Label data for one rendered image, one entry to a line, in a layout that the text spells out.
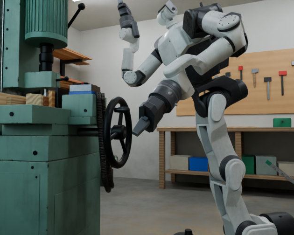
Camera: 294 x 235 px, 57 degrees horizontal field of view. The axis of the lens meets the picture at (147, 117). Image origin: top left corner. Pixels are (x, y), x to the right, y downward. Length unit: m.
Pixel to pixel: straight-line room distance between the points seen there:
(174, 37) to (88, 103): 0.53
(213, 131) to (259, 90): 2.90
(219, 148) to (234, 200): 0.27
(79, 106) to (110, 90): 3.85
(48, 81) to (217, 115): 0.80
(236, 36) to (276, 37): 3.44
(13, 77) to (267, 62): 3.61
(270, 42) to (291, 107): 0.97
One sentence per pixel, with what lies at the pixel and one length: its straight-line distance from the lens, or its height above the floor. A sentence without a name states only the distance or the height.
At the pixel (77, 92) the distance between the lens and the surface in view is 1.12.
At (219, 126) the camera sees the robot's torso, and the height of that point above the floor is 0.84.
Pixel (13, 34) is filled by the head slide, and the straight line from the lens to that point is 1.34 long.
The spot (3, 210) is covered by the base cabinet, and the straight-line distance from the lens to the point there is 1.13.
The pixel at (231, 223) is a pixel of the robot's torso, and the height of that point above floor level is 0.34.
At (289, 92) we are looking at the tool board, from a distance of 4.25.
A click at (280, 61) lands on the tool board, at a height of 1.78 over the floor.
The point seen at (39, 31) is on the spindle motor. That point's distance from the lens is 1.25.
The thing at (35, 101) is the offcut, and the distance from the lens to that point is 0.97.
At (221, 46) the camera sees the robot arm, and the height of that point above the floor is 1.09.
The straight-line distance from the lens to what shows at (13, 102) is 1.10.
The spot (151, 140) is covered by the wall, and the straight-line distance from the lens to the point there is 4.55.
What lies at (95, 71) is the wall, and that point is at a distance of 5.17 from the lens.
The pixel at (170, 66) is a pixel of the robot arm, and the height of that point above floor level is 1.03.
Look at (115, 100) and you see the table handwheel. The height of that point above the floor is 0.93.
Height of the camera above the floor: 0.82
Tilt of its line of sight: 3 degrees up
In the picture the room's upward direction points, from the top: straight up
